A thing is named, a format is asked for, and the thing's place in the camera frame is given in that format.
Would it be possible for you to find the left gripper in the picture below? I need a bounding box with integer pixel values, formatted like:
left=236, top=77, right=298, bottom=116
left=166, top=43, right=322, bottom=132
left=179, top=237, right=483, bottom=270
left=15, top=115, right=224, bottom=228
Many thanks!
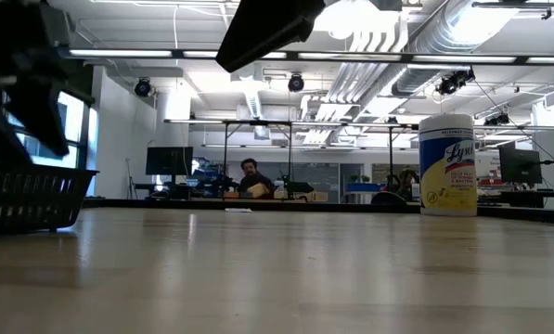
left=0, top=0, right=76, bottom=164

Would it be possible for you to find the black slotted plastic basket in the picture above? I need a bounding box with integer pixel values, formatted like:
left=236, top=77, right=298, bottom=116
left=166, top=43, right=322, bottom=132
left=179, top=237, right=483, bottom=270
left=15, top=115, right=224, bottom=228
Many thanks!
left=0, top=157, right=99, bottom=237

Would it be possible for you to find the long ceiling light bar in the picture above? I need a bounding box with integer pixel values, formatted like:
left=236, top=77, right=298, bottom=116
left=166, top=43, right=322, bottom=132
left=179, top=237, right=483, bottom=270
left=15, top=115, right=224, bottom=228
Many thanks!
left=57, top=45, right=554, bottom=66

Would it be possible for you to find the person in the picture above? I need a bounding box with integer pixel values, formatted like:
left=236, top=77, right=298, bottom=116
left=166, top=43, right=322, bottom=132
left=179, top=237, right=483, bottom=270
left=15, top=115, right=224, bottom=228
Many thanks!
left=237, top=157, right=277, bottom=199

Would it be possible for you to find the black computer monitor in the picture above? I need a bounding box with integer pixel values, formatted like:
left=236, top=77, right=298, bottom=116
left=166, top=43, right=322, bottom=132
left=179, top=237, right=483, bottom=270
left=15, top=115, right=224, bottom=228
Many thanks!
left=145, top=146, right=195, bottom=186
left=497, top=146, right=544, bottom=186

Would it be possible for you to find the black desktop device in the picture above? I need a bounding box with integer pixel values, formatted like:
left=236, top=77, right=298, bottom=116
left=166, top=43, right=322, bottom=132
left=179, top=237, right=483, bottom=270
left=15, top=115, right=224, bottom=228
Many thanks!
left=276, top=173, right=315, bottom=196

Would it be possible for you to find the brown cardboard box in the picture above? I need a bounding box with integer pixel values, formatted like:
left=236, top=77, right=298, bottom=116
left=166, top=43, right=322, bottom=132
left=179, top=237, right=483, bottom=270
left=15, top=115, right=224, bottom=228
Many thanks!
left=274, top=190, right=329, bottom=203

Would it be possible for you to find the blue storage bin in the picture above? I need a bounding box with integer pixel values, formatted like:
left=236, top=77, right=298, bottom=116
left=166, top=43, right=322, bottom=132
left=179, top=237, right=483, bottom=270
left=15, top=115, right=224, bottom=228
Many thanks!
left=345, top=182, right=385, bottom=194

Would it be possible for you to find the dark chair back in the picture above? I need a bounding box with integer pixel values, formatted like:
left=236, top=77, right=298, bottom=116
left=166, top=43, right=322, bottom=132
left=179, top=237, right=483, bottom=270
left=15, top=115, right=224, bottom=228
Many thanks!
left=370, top=190, right=408, bottom=206

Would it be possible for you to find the Lysol wipes canister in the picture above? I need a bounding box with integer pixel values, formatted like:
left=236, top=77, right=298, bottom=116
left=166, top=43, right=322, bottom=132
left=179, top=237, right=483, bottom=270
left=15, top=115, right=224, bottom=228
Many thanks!
left=418, top=113, right=480, bottom=218

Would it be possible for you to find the black robot station frame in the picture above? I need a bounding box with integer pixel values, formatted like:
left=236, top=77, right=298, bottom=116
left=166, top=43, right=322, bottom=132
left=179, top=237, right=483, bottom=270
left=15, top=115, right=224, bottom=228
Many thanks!
left=220, top=119, right=295, bottom=201

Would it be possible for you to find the black vertical post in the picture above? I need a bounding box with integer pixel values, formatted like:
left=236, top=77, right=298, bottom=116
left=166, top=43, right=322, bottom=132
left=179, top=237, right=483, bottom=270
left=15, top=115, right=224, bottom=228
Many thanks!
left=387, top=127, right=394, bottom=185

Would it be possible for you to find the silver spiral air duct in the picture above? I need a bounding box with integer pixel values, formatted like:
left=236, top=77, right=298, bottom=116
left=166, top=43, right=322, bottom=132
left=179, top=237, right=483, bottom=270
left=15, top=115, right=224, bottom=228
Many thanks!
left=390, top=0, right=522, bottom=96

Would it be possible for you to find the black ceiling camera cluster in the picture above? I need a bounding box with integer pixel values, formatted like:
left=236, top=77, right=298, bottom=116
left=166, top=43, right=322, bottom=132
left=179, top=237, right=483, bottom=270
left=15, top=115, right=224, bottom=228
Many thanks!
left=435, top=68, right=476, bottom=96

